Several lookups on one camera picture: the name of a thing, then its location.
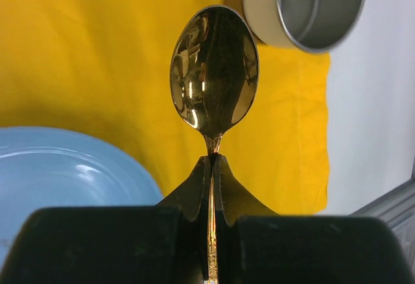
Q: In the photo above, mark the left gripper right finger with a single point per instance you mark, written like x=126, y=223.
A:
x=256, y=245

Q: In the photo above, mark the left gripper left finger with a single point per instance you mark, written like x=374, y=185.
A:
x=165, y=243

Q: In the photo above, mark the gold spoon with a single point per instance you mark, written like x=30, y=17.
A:
x=213, y=80

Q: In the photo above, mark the yellow Pikachu cloth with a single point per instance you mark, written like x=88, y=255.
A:
x=101, y=67

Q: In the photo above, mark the light blue plate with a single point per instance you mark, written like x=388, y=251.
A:
x=49, y=167

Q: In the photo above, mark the metal cup brown base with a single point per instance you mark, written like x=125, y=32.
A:
x=312, y=26

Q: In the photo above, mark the aluminium mounting rail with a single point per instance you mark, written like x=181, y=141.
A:
x=396, y=209

